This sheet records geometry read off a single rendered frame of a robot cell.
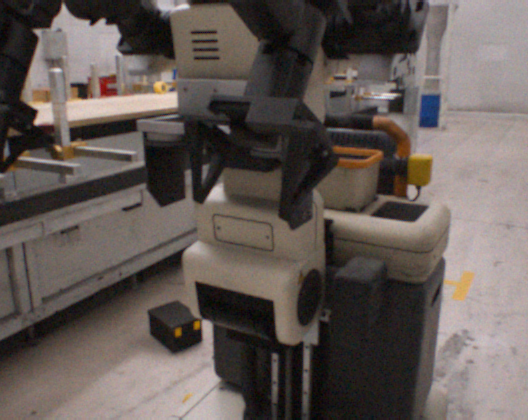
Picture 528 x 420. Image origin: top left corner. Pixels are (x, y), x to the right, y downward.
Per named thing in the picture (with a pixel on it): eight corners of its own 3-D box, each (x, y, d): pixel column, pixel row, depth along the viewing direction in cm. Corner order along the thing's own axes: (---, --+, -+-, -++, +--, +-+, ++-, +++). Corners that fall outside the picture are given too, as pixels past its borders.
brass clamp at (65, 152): (89, 155, 193) (88, 142, 192) (60, 161, 182) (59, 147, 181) (77, 154, 196) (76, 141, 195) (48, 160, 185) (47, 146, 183)
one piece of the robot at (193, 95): (193, 193, 100) (188, 77, 93) (326, 213, 86) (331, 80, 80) (135, 214, 86) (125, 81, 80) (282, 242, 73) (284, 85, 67)
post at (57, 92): (76, 201, 193) (62, 68, 179) (69, 203, 190) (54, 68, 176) (69, 200, 194) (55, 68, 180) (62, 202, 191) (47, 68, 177)
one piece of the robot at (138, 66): (162, 67, 102) (154, 7, 98) (182, 67, 100) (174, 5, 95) (127, 76, 95) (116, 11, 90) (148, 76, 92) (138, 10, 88)
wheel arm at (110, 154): (138, 163, 178) (137, 150, 177) (131, 165, 175) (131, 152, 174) (52, 152, 198) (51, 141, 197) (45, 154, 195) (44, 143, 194)
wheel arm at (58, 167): (82, 176, 157) (81, 163, 156) (74, 179, 154) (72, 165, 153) (-7, 163, 177) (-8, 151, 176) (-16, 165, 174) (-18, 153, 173)
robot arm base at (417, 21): (431, 3, 72) (350, 6, 78) (423, -43, 66) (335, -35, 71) (417, 55, 70) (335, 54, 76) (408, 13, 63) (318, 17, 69)
